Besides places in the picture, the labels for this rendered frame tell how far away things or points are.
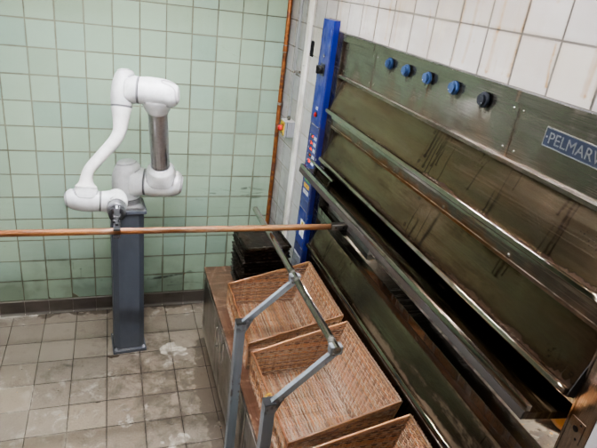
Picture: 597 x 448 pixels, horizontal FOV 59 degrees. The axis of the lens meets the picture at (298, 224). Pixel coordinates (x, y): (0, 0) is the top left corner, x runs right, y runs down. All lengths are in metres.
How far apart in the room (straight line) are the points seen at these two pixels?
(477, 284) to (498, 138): 0.45
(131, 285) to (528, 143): 2.49
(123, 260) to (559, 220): 2.48
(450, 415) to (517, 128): 0.99
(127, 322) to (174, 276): 0.63
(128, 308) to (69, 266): 0.64
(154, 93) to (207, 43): 0.88
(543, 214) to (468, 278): 0.36
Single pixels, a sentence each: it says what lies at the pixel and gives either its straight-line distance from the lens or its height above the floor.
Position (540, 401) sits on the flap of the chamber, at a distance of 1.56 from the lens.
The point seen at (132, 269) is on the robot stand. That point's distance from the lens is 3.35.
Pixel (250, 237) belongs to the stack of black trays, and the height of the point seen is 0.90.
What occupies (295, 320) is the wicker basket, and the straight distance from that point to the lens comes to 3.00.
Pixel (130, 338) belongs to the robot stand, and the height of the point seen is 0.11.
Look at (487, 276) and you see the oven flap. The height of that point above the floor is 1.55.
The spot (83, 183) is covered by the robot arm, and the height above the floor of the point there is 1.30.
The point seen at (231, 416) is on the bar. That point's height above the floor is 0.43.
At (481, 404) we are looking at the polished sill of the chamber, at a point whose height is 1.17.
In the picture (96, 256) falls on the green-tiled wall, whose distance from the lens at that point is 3.91.
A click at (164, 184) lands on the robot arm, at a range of 3.07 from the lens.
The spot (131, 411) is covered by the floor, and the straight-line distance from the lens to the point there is 3.30.
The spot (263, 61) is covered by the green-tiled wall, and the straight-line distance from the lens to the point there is 3.58.
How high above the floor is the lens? 2.29
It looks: 24 degrees down
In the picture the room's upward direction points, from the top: 8 degrees clockwise
